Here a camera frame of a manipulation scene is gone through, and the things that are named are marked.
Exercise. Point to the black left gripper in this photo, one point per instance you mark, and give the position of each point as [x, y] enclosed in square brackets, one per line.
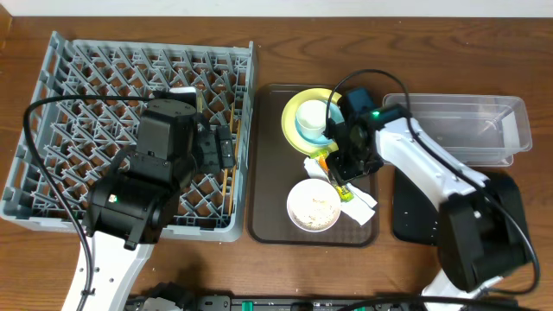
[225, 147]

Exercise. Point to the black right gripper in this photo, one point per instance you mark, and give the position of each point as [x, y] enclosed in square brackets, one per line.
[335, 160]

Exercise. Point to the wooden chopstick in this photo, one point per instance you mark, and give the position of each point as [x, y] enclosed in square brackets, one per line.
[228, 173]
[234, 171]

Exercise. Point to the yellow green wrapper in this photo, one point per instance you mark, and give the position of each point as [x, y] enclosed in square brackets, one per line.
[319, 159]

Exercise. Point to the white paper napkin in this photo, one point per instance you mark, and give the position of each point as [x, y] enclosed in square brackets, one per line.
[360, 208]

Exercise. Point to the white bowl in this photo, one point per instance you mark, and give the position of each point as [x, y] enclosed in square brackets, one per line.
[313, 205]

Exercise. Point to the white cup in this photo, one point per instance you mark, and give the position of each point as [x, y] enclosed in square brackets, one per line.
[311, 118]

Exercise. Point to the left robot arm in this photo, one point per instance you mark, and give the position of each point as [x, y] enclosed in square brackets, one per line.
[138, 197]

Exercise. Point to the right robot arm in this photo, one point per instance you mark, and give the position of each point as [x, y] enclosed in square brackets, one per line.
[482, 234]

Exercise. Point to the grey dishwasher rack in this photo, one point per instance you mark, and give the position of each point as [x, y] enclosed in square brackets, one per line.
[101, 88]

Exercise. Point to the yellow plate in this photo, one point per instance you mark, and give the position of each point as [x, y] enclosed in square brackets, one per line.
[288, 122]

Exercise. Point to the brown serving tray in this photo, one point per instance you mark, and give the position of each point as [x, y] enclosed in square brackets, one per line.
[275, 167]

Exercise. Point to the black tray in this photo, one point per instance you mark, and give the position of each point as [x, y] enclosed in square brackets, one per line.
[415, 218]

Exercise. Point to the clear plastic bin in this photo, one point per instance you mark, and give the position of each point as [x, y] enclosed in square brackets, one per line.
[482, 104]

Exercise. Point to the black equipment bar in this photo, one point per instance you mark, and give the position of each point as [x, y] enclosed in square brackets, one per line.
[171, 296]

